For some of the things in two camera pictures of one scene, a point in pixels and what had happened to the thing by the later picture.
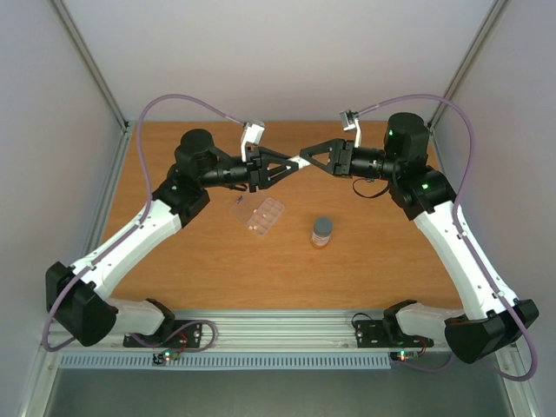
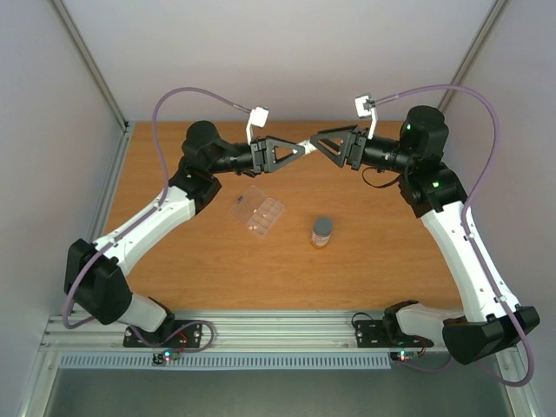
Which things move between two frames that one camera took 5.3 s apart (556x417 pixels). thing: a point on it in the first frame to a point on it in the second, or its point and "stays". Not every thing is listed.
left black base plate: [172, 334] stays
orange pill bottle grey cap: [322, 229] stays
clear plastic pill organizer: [257, 211] stays
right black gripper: [339, 165] to [353, 146]
